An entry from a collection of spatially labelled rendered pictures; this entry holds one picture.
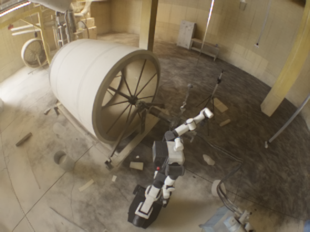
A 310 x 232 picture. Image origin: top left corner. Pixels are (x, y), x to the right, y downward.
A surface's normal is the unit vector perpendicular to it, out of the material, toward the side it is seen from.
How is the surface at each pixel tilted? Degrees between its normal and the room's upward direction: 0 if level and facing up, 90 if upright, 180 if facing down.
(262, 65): 90
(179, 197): 0
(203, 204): 0
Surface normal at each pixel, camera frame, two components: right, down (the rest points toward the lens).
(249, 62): -0.55, 0.58
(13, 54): 0.83, 0.46
